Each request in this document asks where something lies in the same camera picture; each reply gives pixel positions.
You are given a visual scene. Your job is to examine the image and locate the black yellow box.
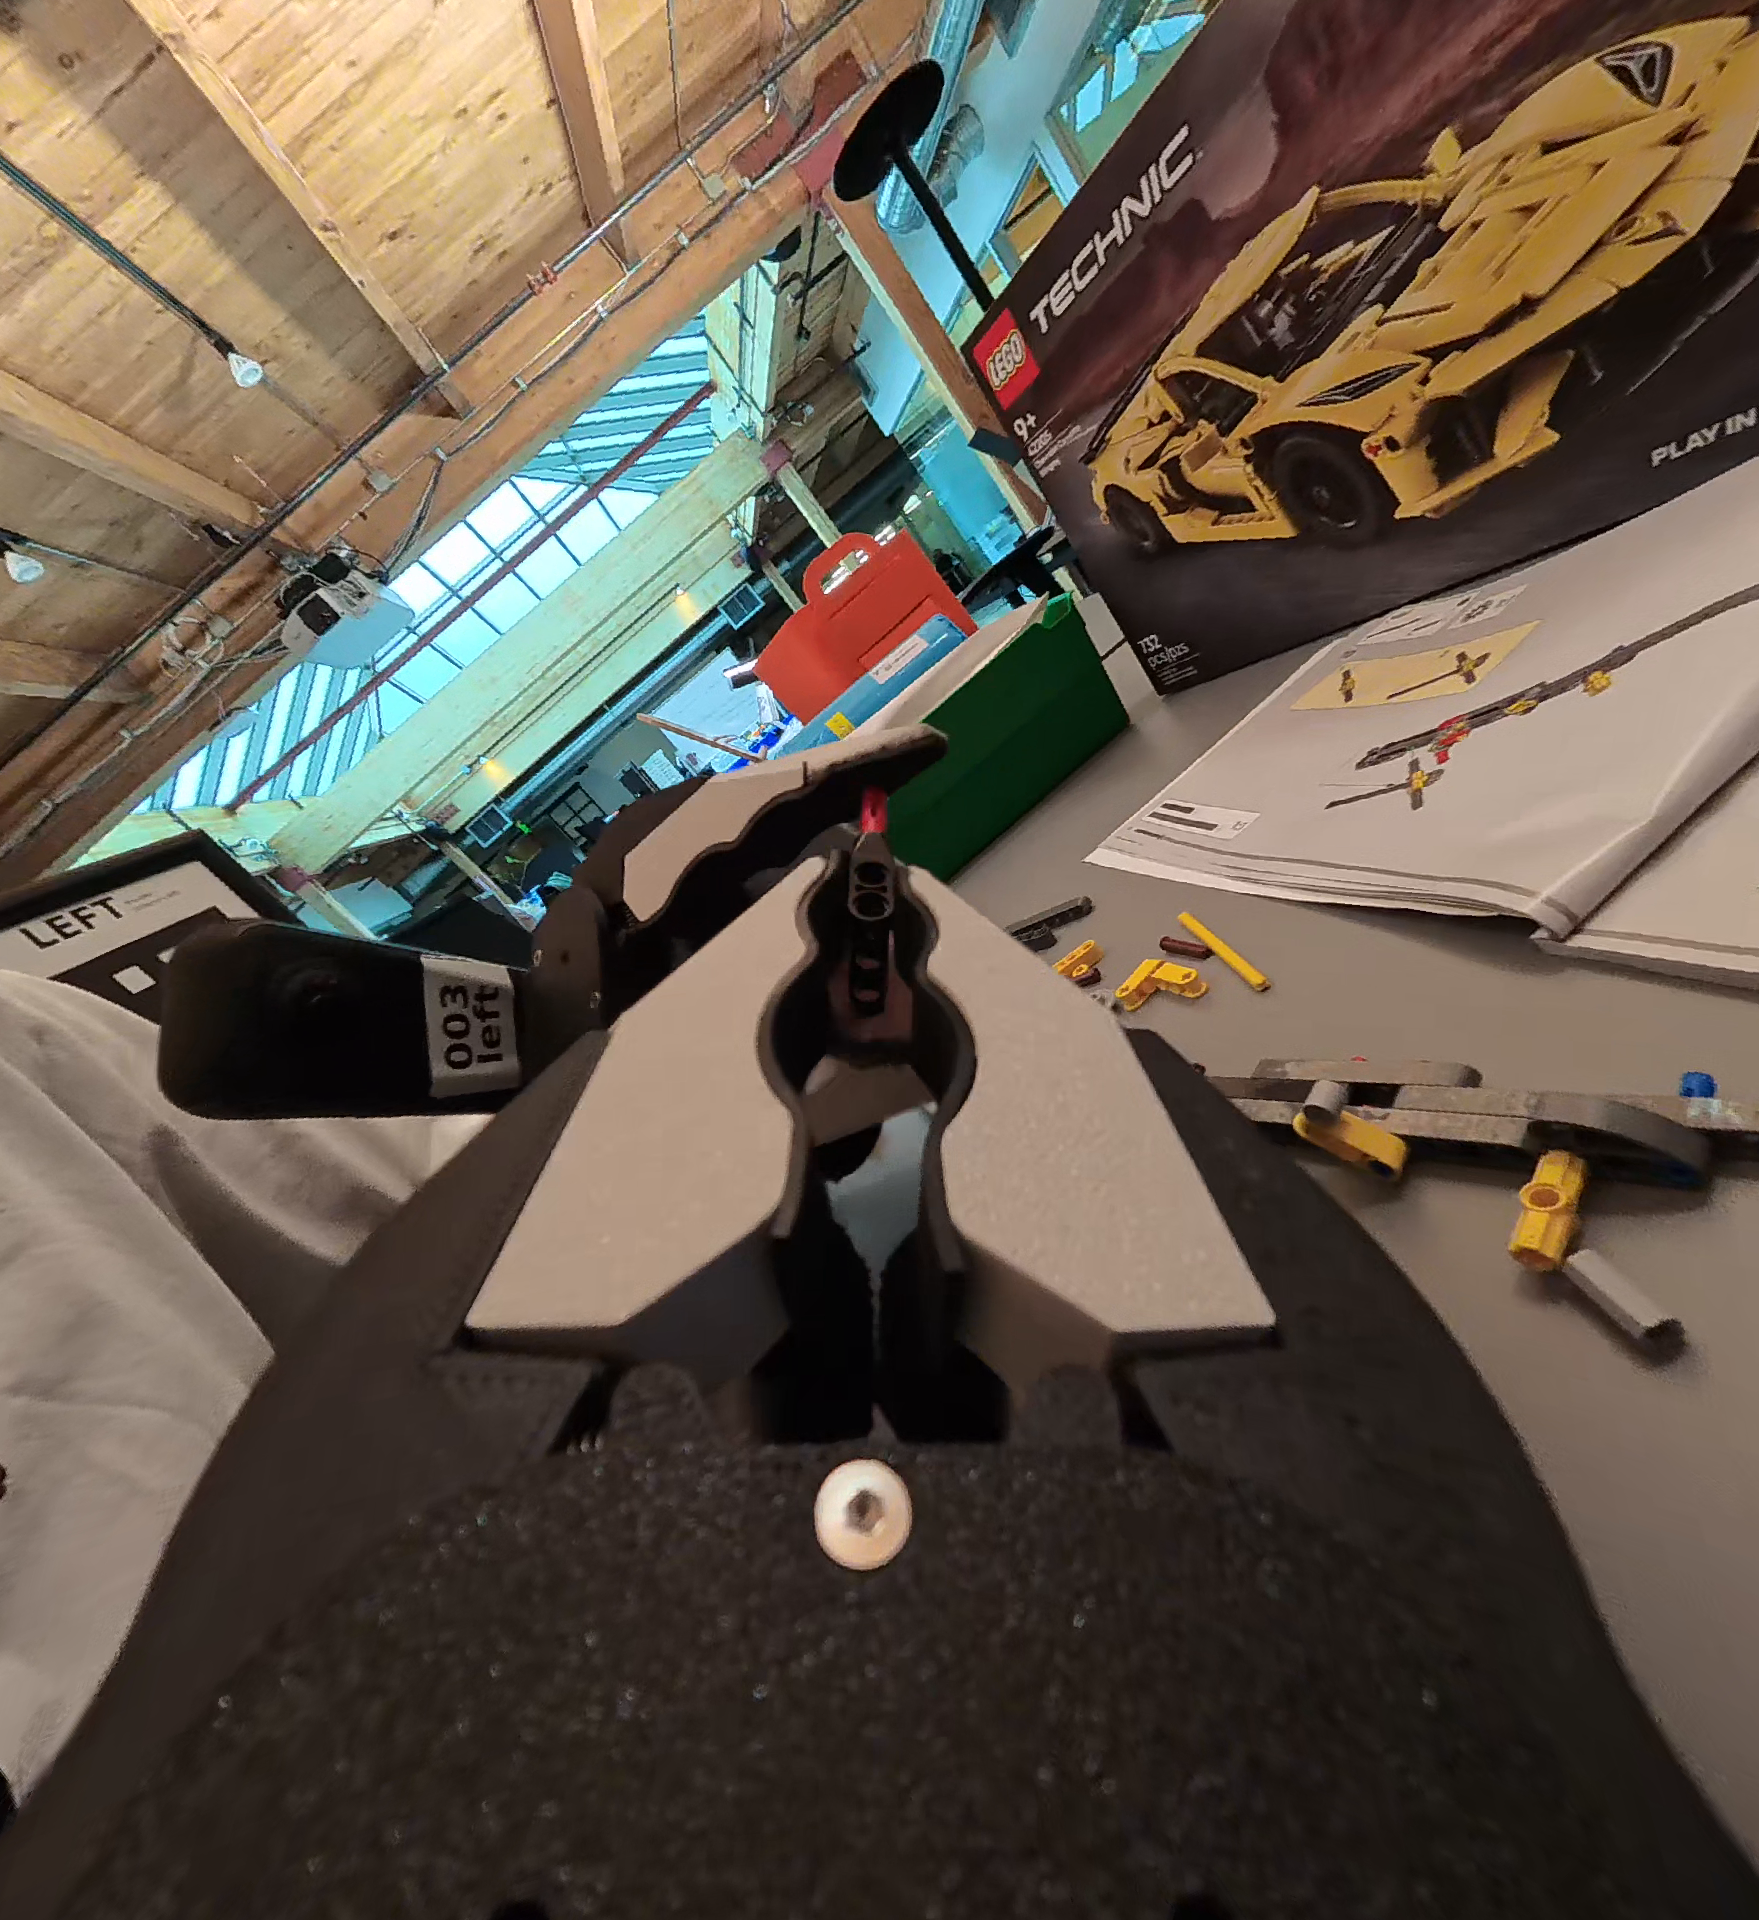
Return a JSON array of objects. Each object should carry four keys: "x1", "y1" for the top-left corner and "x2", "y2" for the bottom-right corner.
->
[{"x1": 961, "y1": 0, "x2": 1759, "y2": 701}]

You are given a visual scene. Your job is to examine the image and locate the black lego fork piece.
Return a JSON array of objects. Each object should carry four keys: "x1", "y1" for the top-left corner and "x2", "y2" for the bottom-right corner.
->
[{"x1": 803, "y1": 833, "x2": 917, "y2": 1052}]

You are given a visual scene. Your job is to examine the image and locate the red plastic case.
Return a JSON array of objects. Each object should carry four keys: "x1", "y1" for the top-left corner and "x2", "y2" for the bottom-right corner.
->
[{"x1": 754, "y1": 533, "x2": 977, "y2": 709}]

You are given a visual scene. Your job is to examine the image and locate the person's white printed shirt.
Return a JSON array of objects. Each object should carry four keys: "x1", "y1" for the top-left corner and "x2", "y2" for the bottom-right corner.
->
[{"x1": 0, "y1": 944, "x2": 522, "y2": 1802}]

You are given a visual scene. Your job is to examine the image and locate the black round pole lamp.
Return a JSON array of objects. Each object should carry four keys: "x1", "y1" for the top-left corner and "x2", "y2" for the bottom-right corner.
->
[{"x1": 829, "y1": 61, "x2": 1001, "y2": 318}]

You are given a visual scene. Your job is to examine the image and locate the long grey lego beam assembly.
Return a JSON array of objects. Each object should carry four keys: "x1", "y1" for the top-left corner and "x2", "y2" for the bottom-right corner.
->
[{"x1": 1209, "y1": 1056, "x2": 1759, "y2": 1275}]

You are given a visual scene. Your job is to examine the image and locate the lego instruction booklet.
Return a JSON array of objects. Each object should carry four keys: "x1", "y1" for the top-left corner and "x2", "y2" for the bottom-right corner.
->
[{"x1": 1085, "y1": 552, "x2": 1759, "y2": 1004}]

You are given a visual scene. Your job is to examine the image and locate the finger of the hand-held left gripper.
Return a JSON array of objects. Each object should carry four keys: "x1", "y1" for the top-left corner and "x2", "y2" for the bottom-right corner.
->
[{"x1": 610, "y1": 726, "x2": 951, "y2": 1004}]

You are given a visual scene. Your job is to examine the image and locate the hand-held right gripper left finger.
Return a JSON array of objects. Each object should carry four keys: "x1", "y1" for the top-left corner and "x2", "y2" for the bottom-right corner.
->
[{"x1": 464, "y1": 854, "x2": 875, "y2": 1446}]

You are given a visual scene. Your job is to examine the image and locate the white ceiling projector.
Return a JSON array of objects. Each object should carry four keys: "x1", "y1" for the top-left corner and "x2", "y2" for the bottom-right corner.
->
[{"x1": 276, "y1": 552, "x2": 416, "y2": 671}]

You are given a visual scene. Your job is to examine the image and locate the light grey lego sleeve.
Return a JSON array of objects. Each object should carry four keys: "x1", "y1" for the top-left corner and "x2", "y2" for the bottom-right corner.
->
[{"x1": 1561, "y1": 1248, "x2": 1683, "y2": 1353}]

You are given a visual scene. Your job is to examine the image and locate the long yellow lego axle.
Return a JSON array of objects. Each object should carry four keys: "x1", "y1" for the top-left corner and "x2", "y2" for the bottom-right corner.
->
[{"x1": 1175, "y1": 910, "x2": 1271, "y2": 996}]

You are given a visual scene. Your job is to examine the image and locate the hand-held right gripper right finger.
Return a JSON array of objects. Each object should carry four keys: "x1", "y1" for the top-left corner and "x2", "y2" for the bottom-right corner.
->
[{"x1": 885, "y1": 866, "x2": 1281, "y2": 1398}]

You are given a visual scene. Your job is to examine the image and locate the green storage bin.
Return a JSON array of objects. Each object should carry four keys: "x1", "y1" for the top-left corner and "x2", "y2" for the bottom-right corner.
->
[{"x1": 879, "y1": 593, "x2": 1133, "y2": 885}]

